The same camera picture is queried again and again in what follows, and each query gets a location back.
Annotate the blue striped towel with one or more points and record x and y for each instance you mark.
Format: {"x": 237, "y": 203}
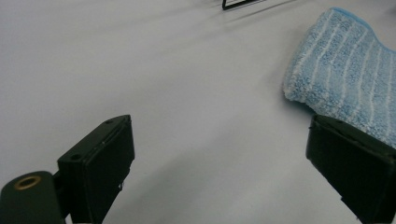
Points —
{"x": 342, "y": 68}

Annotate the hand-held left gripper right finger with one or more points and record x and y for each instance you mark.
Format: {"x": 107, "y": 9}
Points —
{"x": 358, "y": 168}

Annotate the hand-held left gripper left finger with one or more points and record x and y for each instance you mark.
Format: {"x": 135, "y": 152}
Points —
{"x": 93, "y": 168}

